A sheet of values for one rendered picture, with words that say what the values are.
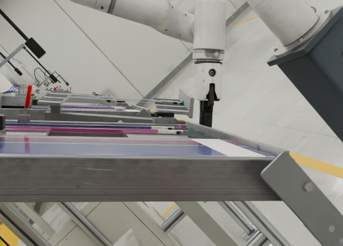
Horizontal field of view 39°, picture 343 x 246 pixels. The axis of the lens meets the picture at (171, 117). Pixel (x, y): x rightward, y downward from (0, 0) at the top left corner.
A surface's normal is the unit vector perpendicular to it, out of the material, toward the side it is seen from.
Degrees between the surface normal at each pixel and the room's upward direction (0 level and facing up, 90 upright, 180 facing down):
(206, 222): 90
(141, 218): 90
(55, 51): 90
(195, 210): 90
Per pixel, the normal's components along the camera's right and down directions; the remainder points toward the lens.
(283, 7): -0.04, 0.27
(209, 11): -0.15, 0.04
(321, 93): -0.67, 0.68
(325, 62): 0.33, -0.08
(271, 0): -0.20, 0.40
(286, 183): 0.18, 0.06
